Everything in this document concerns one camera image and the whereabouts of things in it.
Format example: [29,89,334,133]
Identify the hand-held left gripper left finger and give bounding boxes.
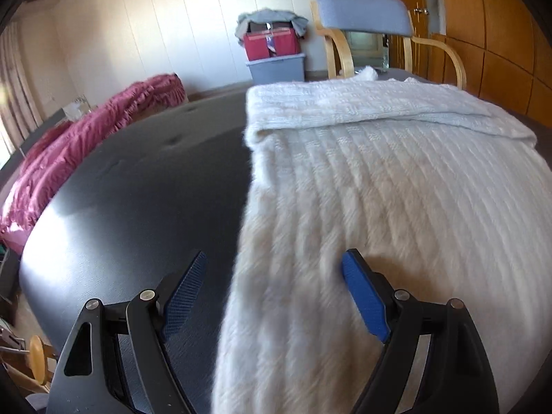
[45,249,208,414]

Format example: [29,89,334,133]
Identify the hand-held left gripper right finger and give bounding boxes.
[342,249,500,414]

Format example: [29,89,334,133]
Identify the white knit sweater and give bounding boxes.
[211,66,552,414]

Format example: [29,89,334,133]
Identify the round wooden object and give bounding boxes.
[0,319,59,386]

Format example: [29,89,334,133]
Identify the pink ruffled bedspread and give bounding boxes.
[0,74,186,255]

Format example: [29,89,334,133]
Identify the grey bed headboard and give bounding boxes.
[19,110,70,156]

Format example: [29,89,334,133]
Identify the blue plastic storage box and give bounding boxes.
[246,53,307,83]

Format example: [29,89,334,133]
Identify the red storage box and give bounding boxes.
[243,26,301,61]

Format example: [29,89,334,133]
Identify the patterned beige curtain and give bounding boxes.
[0,21,44,156]

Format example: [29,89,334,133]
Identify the grey wooden armchair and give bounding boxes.
[310,0,467,91]

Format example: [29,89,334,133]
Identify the grey cloth pile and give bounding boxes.
[235,9,309,46]

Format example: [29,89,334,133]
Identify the wooden wardrobe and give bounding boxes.
[427,0,552,128]

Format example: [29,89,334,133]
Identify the wooden door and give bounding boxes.
[379,0,432,72]

